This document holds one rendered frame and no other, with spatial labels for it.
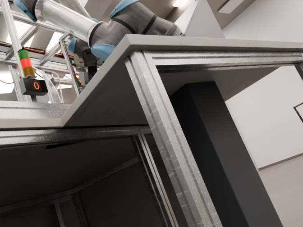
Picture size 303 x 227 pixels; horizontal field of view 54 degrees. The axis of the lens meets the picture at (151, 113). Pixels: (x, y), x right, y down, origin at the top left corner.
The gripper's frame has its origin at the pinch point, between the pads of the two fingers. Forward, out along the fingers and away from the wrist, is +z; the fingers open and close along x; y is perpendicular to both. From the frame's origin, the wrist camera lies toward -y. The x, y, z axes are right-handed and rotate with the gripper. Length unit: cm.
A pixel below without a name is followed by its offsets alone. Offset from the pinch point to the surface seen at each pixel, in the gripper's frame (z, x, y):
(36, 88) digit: -10.4, -27.7, -8.4
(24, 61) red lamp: -16.6, -33.0, 5.5
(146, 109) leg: 73, 19, -12
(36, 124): 46, -13, -17
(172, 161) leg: 79, 23, -23
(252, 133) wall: -916, 452, -319
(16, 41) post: -25.4, -37.7, 16.2
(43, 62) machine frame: -162, -61, 8
